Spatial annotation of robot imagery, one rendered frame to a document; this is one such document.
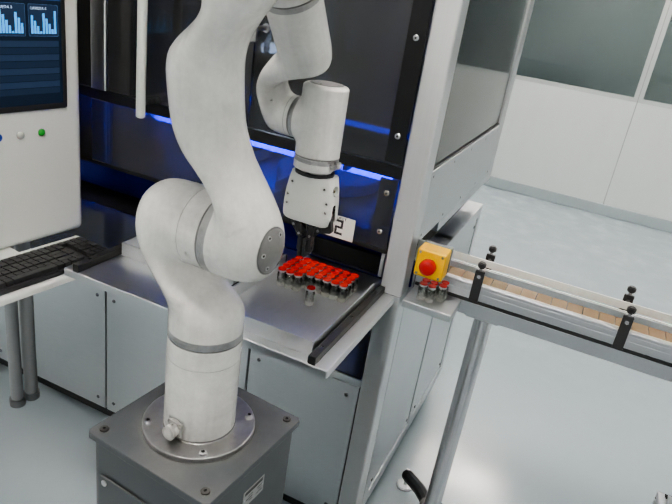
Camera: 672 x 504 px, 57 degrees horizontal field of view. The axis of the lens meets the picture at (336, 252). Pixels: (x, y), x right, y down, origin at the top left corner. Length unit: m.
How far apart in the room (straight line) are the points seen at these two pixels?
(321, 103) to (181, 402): 0.55
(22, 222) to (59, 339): 0.65
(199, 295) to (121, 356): 1.29
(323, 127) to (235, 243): 0.35
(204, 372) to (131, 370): 1.25
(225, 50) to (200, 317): 0.39
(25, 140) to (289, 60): 0.98
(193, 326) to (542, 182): 5.39
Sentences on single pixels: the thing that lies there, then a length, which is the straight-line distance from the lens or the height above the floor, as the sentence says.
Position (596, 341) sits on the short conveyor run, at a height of 0.88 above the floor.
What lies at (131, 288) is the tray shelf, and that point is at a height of 0.88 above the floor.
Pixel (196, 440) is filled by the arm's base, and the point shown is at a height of 0.88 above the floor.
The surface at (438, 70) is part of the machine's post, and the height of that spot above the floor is 1.44.
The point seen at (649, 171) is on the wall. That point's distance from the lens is 6.10.
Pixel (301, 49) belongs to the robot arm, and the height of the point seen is 1.48.
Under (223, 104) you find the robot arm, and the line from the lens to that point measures 0.82.
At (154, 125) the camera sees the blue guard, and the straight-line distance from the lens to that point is 1.84.
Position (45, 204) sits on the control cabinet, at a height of 0.90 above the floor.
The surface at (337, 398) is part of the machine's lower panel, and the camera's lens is 1.81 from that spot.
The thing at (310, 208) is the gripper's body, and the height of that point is 1.19.
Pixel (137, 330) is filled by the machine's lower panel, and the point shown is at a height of 0.47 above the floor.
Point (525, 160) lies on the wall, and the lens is 6.14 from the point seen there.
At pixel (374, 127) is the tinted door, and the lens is 1.50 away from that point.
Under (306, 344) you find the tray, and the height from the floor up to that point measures 0.90.
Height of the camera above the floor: 1.59
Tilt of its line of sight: 23 degrees down
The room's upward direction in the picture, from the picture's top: 9 degrees clockwise
